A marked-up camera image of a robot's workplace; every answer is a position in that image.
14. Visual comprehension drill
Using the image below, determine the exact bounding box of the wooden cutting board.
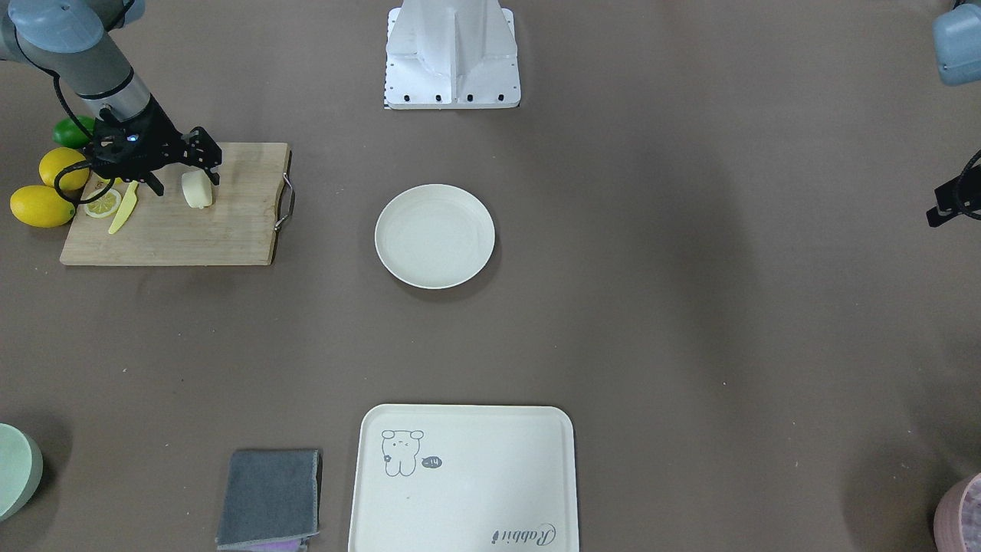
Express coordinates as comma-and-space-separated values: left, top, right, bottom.
60, 143, 291, 267

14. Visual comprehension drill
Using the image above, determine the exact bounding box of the cream round plate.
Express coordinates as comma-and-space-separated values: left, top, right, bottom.
374, 184, 497, 290

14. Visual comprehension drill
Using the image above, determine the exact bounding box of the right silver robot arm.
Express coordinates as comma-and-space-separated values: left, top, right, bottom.
2, 1, 223, 196

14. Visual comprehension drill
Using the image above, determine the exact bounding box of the pink bowl with ice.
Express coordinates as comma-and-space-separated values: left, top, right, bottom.
933, 474, 980, 551

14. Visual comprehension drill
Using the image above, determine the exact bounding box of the whole lemon near lime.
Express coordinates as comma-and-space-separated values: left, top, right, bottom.
38, 146, 90, 191

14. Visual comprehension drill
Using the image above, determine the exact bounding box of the cream rabbit tray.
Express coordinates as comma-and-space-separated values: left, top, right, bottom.
348, 404, 581, 551

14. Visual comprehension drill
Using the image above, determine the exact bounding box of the whole lemon far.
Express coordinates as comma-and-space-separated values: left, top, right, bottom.
9, 185, 76, 229

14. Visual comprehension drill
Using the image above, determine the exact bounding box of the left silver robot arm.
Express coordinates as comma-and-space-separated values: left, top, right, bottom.
926, 1, 980, 228

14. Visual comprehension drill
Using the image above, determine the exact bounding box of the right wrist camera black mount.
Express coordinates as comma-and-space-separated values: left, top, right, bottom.
83, 119, 156, 179

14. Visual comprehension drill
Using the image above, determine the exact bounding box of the yellow plastic knife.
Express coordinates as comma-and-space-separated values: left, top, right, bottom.
108, 181, 139, 235

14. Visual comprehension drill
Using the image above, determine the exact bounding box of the grey folded cloth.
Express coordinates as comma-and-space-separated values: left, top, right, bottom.
216, 448, 321, 551

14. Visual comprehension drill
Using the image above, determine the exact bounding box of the white steamed bun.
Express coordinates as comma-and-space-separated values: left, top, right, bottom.
181, 170, 214, 209

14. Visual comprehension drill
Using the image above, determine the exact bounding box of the green lime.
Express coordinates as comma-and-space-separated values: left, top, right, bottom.
51, 116, 94, 150

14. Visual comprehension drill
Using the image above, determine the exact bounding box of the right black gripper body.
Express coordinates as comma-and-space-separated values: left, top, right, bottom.
115, 97, 185, 173

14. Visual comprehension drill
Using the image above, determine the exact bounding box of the mint green bowl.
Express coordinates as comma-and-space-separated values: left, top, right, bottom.
1, 423, 43, 521

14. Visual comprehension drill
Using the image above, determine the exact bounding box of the lemon half slice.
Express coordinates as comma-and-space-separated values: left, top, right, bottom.
83, 188, 122, 219

